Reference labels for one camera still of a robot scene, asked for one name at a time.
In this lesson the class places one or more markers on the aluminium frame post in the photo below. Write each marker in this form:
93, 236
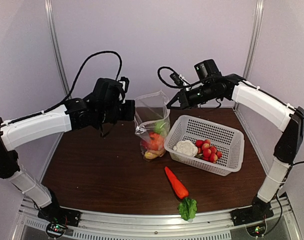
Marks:
256, 29
55, 45

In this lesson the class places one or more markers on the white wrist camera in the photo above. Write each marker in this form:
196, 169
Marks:
124, 88
179, 80

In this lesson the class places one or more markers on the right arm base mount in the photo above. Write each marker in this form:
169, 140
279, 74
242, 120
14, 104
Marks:
253, 220

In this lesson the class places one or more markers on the orange carrot toy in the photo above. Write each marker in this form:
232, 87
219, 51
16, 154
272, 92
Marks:
179, 189

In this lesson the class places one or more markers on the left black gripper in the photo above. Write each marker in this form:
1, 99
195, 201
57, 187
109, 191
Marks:
129, 115

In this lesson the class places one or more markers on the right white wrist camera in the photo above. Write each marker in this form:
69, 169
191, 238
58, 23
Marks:
179, 80

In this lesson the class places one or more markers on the white cauliflower toy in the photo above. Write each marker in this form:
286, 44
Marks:
186, 147

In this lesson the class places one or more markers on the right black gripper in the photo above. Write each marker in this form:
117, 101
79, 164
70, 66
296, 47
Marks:
173, 101

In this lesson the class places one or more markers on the green apple toy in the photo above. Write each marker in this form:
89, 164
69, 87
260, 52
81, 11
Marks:
160, 127

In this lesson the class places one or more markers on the left aluminium frame post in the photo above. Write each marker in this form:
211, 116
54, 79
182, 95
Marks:
55, 45

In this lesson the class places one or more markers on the yellow lemon toy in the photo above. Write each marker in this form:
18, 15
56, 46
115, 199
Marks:
152, 154

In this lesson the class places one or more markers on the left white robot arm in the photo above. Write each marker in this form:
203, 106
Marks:
71, 115

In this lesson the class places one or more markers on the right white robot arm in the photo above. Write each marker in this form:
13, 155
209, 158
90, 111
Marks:
288, 119

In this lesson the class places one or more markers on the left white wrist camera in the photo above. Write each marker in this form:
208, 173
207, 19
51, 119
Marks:
124, 88

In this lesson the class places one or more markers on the white plastic basket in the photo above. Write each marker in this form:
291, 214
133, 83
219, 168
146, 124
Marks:
228, 140

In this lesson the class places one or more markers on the red bell pepper toy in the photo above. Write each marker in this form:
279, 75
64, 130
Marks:
144, 145

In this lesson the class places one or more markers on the curved aluminium front rail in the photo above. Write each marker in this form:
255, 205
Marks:
213, 225

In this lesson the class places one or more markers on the red lychee bunch toy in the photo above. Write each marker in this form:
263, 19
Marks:
207, 151

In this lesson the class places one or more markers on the right aluminium frame post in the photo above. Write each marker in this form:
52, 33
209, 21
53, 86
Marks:
256, 29

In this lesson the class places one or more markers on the clear dotted zip bag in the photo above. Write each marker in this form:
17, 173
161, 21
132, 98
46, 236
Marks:
149, 109

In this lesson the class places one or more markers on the green leafy vegetable toy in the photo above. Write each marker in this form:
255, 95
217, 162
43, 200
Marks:
187, 208

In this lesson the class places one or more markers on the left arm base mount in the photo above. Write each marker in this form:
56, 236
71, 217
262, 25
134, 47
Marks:
59, 221

